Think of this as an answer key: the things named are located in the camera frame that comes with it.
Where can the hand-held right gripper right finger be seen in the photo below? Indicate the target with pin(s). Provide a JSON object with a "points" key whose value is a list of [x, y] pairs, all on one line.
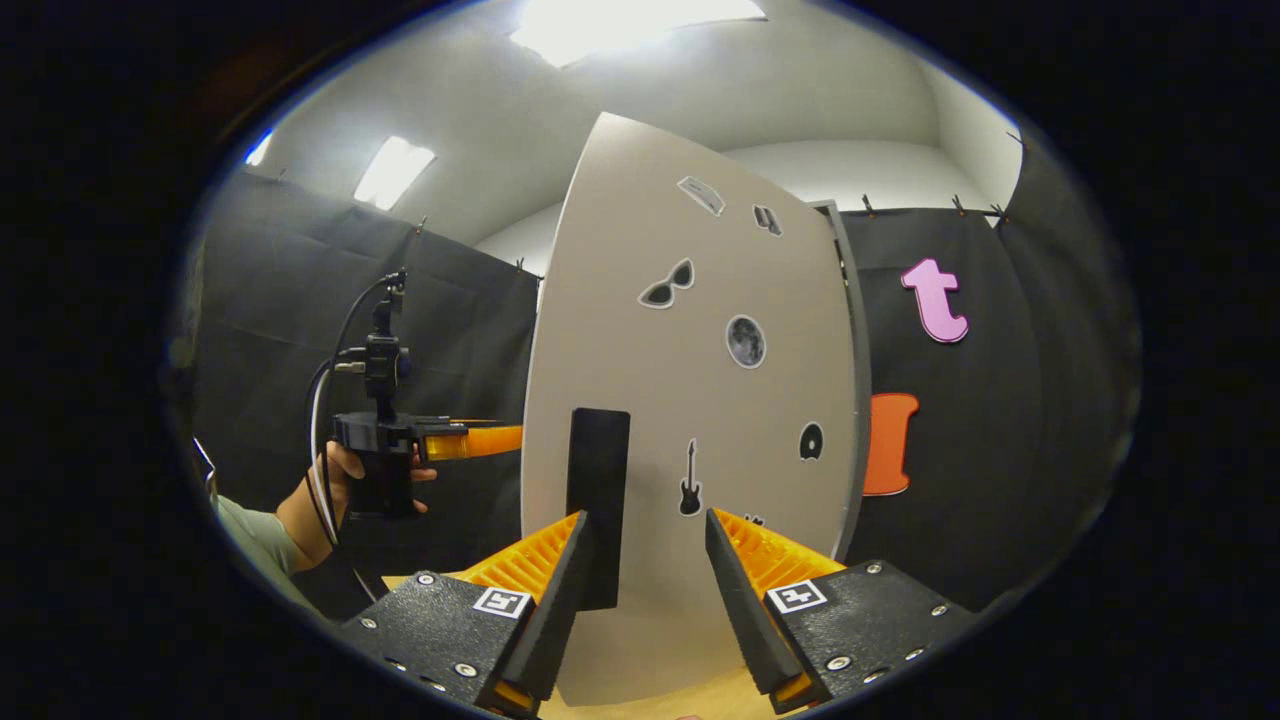
{"points": [[745, 620]]}

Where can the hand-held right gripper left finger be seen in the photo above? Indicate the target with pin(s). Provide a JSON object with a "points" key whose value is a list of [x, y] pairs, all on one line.
{"points": [[555, 620]]}

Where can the beige cabinet door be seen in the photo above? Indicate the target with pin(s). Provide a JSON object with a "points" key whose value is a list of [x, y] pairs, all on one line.
{"points": [[640, 360]]}

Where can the dark grey cabinet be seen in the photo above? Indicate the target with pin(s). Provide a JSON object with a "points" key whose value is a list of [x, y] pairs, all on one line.
{"points": [[858, 400]]}

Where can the ceiling light panel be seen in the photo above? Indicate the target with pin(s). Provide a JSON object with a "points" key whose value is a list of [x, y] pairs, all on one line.
{"points": [[620, 25], [393, 173]]}

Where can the row of black clips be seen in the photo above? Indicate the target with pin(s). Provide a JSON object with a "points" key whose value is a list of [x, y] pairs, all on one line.
{"points": [[867, 206]]}

